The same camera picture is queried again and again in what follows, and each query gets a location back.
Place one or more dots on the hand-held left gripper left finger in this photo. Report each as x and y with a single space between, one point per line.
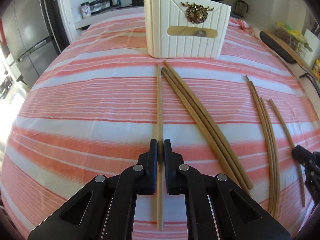
153 155

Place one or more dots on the black tray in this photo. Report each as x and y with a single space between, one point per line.
277 46

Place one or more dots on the white spice jar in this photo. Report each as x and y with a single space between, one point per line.
85 10

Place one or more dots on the white knife block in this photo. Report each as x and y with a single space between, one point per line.
311 45

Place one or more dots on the wooden chopstick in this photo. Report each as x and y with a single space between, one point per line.
267 130
271 130
231 155
159 105
284 125
263 130
225 155
218 155

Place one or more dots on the grey refrigerator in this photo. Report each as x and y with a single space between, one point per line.
25 35

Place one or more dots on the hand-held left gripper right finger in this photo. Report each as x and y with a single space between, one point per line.
168 155

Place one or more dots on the white utensil holder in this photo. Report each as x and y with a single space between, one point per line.
185 45

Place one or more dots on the small black holder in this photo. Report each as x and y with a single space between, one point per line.
137 1

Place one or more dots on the yellow snack packet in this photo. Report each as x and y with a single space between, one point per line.
317 68

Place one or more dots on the glass french press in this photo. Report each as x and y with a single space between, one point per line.
240 7

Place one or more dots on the pink striped tablecloth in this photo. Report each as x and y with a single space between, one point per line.
87 110

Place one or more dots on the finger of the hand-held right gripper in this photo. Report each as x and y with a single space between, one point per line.
303 155
317 158

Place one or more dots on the clear bag of food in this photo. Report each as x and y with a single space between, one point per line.
290 35

